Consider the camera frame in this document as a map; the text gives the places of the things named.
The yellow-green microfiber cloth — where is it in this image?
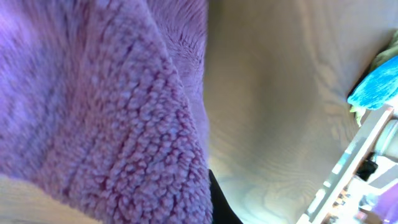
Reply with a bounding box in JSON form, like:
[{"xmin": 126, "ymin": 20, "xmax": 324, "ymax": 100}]
[{"xmin": 349, "ymin": 33, "xmax": 397, "ymax": 126}]

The purple microfiber cloth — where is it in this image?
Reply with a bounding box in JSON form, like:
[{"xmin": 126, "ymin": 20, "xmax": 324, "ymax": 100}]
[{"xmin": 1, "ymin": 0, "xmax": 213, "ymax": 223}]

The blue microfiber cloth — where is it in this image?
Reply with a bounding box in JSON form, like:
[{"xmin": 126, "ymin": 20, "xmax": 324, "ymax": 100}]
[{"xmin": 347, "ymin": 56, "xmax": 397, "ymax": 110}]

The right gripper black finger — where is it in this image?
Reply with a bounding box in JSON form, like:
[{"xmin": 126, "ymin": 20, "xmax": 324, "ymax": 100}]
[{"xmin": 209, "ymin": 169, "xmax": 243, "ymax": 224}]

